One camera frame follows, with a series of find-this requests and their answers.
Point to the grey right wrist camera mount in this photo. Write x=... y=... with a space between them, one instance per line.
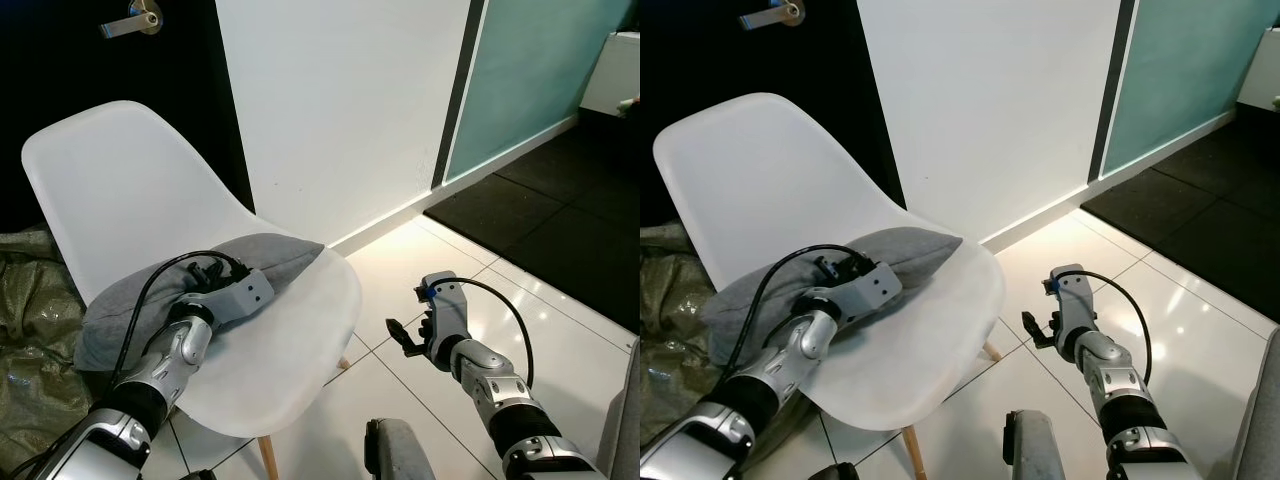
x=448 y=305
x=1078 y=295

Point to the black panel frame strip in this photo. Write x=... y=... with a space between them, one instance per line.
x=1112 y=90
x=458 y=90

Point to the black door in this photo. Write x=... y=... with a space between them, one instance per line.
x=60 y=70
x=690 y=60

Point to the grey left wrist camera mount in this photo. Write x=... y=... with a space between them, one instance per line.
x=240 y=295
x=872 y=290

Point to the white cabinet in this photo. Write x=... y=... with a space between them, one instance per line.
x=1262 y=85
x=612 y=70

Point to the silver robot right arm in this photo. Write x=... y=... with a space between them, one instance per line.
x=1125 y=390
x=500 y=390

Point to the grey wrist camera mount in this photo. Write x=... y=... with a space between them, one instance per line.
x=872 y=290
x=1078 y=295
x=448 y=305
x=240 y=295

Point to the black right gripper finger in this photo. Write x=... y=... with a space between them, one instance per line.
x=1047 y=344
x=412 y=352
x=1035 y=325
x=399 y=331

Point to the teal glass panel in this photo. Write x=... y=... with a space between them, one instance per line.
x=1190 y=70
x=540 y=70

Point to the light grey fabric sofa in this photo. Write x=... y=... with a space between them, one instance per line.
x=1262 y=420
x=626 y=420

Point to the black rubber floor mat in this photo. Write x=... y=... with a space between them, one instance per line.
x=1200 y=220
x=560 y=220

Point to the white plastic chair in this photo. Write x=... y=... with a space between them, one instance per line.
x=130 y=180
x=770 y=170

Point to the olive green plastic tarp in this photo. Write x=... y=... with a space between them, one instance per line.
x=35 y=330
x=675 y=310

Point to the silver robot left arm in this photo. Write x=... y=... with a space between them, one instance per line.
x=800 y=350
x=180 y=355

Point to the grey fabric pillow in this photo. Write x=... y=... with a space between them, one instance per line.
x=275 y=255
x=915 y=250

